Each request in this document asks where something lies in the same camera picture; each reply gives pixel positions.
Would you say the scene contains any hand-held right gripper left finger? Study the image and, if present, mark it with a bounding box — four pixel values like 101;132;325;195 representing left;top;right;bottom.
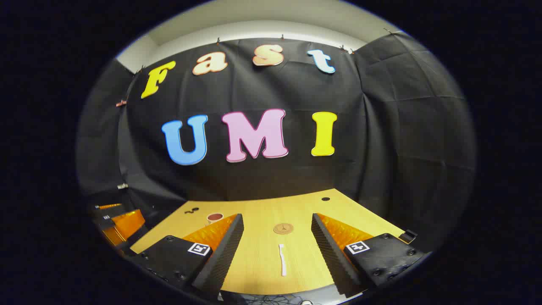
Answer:
129;213;245;299

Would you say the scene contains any black backdrop cloth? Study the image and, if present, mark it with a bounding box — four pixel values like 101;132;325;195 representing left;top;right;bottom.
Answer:
76;32;477;255

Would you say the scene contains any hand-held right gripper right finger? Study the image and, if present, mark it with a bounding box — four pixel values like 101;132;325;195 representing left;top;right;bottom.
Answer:
311;213;424;298

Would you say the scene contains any wooden desktop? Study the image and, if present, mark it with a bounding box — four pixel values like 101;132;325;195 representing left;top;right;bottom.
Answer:
129;189;407;296

